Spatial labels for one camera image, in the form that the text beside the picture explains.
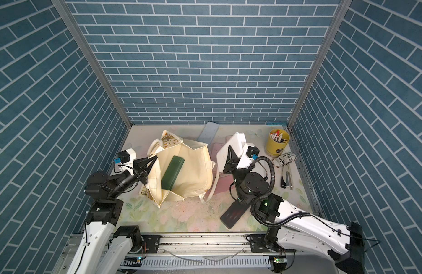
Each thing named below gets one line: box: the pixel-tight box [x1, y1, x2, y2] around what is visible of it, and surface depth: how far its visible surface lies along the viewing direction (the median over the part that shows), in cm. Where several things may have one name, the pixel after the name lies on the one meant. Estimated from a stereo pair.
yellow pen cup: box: [265, 128, 291, 159], surface depth 101 cm
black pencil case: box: [220, 200, 251, 230], surface depth 82 cm
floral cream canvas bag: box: [139, 129, 220, 208], surface depth 76 cm
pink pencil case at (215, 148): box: [210, 142, 225, 164], surface depth 75 cm
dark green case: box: [161, 155, 185, 191], surface depth 92 cm
